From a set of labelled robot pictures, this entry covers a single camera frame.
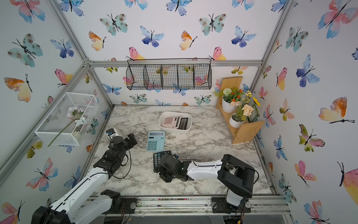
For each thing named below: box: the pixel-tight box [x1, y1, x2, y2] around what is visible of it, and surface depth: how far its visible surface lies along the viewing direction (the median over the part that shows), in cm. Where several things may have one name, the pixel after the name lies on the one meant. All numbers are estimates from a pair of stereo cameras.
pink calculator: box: [162, 117, 176, 129], surface depth 108 cm
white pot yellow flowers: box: [229, 91, 261, 129], surface depth 93 cm
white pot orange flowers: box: [213, 87, 245, 114], surface depth 101 cm
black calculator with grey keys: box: [178, 117, 189, 130], surface depth 106 cm
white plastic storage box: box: [158, 111, 193, 134], surface depth 107 cm
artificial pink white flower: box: [47, 106, 90, 147], surface depth 74 cm
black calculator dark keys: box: [152, 150, 172, 171], surface depth 91 cm
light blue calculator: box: [146, 130, 166, 152], surface depth 98 cm
